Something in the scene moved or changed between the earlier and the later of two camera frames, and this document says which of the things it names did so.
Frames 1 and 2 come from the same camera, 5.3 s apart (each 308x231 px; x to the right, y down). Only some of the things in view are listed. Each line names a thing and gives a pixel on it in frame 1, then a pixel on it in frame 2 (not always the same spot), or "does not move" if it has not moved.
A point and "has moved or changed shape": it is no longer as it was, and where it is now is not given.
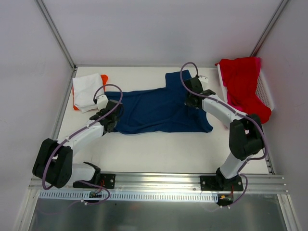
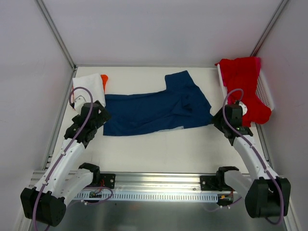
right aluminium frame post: x=280 y=8 does not move
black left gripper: x=113 y=118 → x=102 y=112
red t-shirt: x=240 y=76 does not move
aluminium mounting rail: x=156 y=183 does not move
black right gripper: x=191 y=100 → x=217 y=119
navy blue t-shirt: x=162 y=110 has moved or changed shape
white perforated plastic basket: x=263 y=91 does not move
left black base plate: x=105 y=181 does not move
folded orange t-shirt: x=105 y=78 does not move
